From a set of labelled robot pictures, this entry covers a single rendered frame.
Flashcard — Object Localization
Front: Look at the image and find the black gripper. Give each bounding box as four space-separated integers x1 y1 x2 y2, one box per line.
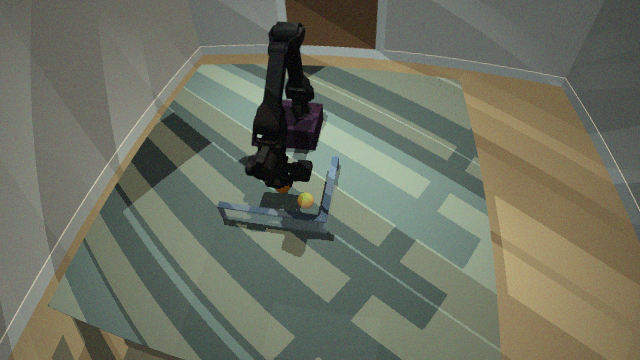
245 146 313 188

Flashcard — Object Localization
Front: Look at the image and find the translucent orange-yellow ball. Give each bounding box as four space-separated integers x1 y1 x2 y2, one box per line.
297 192 314 209

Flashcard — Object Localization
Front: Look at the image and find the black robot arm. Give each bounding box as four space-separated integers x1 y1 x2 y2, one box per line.
250 21 314 189

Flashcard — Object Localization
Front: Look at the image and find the brown and orange ball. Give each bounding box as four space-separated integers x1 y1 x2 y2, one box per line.
275 185 290 193

